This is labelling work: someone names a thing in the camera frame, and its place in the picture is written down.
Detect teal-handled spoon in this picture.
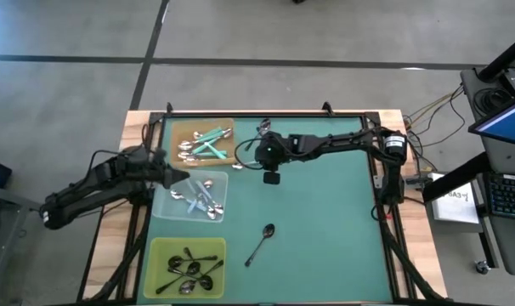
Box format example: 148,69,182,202
177,150,229,162
177,139,218,152
201,127,235,146
192,126,224,142
205,142,228,162

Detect yellow plastic bin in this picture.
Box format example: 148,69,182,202
143,236,228,300

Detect orange plastic bin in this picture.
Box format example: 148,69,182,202
170,117,237,169

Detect grey equipment cart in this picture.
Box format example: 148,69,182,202
460,66,515,277

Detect yellow floor cables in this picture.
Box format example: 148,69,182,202
404,84,467,150

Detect coiled black cable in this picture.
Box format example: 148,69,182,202
472,84,503,116

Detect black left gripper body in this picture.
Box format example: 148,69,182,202
125,146,170,190

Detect black diagonal support bar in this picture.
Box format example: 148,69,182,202
422,151,493,204

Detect green table mat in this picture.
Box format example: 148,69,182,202
136,115,395,305

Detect black backlit keyboard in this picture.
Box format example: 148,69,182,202
485,172,515,222

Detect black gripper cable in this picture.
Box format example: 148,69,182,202
234,136,267,171

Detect black table frame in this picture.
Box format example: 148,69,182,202
76,100,454,306

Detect white paper sheet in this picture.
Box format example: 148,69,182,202
430,172,482,225

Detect blue-screen monitor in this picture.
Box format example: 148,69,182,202
467,87,515,150

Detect clear plastic bin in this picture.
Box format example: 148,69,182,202
151,169,229,224

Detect dark metal spoon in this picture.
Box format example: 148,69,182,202
243,223,276,269
183,246,214,292
155,262,201,295
167,253,219,268
244,117,272,152
178,259,225,296

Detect black diagonal pole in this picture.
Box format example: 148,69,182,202
477,30,515,84

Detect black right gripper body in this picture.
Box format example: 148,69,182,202
254,130,293,172

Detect grey metal stand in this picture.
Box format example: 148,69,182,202
0,182,57,306

